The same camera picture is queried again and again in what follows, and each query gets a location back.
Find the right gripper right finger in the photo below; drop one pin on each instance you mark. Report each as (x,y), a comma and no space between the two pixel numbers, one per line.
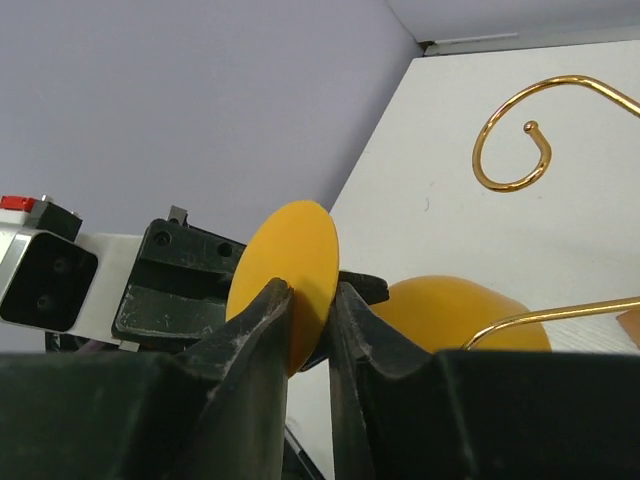
(399,412)

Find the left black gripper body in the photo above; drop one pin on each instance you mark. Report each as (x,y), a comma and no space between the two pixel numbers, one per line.
(177,291)

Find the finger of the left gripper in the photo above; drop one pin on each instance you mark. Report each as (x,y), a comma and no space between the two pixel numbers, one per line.
(372,289)

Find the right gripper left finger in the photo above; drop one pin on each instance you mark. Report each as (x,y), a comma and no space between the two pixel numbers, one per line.
(215,411)

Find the orange wine glass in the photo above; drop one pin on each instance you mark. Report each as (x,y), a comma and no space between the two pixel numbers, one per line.
(299,244)

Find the wooden rack base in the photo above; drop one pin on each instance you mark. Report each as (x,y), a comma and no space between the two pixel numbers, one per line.
(630,322)

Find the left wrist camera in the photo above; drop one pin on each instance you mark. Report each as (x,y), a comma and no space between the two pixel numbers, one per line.
(59,281)

